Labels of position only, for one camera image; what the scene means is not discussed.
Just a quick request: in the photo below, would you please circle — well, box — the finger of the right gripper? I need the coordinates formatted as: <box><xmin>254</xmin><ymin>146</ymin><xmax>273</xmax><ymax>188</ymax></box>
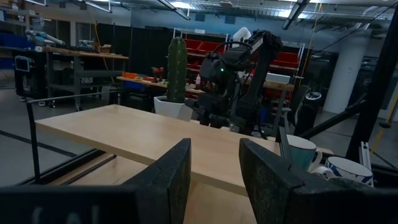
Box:
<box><xmin>186</xmin><ymin>98</ymin><xmax>212</xmax><ymax>126</ymax></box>
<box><xmin>210</xmin><ymin>113</ymin><xmax>233</xmax><ymax>129</ymax></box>

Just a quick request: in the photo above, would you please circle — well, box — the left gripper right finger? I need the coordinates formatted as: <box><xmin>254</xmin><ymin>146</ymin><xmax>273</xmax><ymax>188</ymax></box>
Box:
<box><xmin>238</xmin><ymin>138</ymin><xmax>304</xmax><ymax>224</ymax></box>

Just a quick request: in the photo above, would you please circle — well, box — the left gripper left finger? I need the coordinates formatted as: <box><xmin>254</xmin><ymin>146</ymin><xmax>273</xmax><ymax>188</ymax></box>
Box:
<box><xmin>123</xmin><ymin>138</ymin><xmax>192</xmax><ymax>224</ymax></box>

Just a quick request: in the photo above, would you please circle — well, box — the teal mug white handle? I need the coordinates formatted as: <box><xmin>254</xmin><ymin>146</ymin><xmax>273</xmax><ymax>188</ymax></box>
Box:
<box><xmin>285</xmin><ymin>134</ymin><xmax>323</xmax><ymax>172</ymax></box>

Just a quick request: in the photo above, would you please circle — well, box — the white mug blue leaf pattern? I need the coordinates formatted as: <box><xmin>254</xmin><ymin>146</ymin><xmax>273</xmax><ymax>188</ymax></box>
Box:
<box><xmin>310</xmin><ymin>156</ymin><xmax>374</xmax><ymax>187</ymax></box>

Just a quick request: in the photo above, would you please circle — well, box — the white faceted planter pot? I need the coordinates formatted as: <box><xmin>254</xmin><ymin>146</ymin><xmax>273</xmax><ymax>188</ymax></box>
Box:
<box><xmin>153</xmin><ymin>95</ymin><xmax>194</xmax><ymax>122</ymax></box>

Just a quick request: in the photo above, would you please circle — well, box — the green cactus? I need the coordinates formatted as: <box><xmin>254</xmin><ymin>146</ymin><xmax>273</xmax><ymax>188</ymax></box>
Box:
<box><xmin>166</xmin><ymin>36</ymin><xmax>189</xmax><ymax>103</ymax></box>

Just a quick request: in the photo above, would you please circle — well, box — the long wooden workbench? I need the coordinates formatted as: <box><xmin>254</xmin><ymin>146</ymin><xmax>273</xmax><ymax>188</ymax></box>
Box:
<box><xmin>116</xmin><ymin>76</ymin><xmax>295</xmax><ymax>134</ymax></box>

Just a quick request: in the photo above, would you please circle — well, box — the white box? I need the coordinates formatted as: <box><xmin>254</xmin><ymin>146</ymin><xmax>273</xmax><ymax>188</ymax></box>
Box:
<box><xmin>265</xmin><ymin>72</ymin><xmax>292</xmax><ymax>85</ymax></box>

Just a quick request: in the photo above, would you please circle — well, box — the blue storage bin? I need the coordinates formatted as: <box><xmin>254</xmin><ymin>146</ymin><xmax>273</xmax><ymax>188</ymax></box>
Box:
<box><xmin>123</xmin><ymin>80</ymin><xmax>146</xmax><ymax>91</ymax></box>

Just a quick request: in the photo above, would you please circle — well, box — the ceiling light bar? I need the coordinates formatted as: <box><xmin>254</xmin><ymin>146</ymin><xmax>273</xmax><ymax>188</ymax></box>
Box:
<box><xmin>77</xmin><ymin>0</ymin><xmax>113</xmax><ymax>14</ymax></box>
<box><xmin>157</xmin><ymin>0</ymin><xmax>192</xmax><ymax>21</ymax></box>
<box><xmin>281</xmin><ymin>0</ymin><xmax>312</xmax><ymax>31</ymax></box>

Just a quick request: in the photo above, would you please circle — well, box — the black round bin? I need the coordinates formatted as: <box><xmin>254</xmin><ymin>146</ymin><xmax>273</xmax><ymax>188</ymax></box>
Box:
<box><xmin>294</xmin><ymin>91</ymin><xmax>323</xmax><ymax>137</ymax></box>

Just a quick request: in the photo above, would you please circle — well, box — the dark workbench wooden top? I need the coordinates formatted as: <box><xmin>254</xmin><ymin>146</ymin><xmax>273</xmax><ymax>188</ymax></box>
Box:
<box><xmin>45</xmin><ymin>46</ymin><xmax>130</xmax><ymax>111</ymax></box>

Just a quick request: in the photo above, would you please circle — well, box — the tablet screen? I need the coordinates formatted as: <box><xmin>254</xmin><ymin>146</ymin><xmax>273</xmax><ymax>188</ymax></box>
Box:
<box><xmin>14</xmin><ymin>55</ymin><xmax>30</xmax><ymax>73</ymax></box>

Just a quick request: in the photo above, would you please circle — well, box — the wooden shelf riser black frame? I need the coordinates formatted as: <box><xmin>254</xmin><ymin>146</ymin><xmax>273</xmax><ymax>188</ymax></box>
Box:
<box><xmin>26</xmin><ymin>90</ymin><xmax>335</xmax><ymax>197</ymax></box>

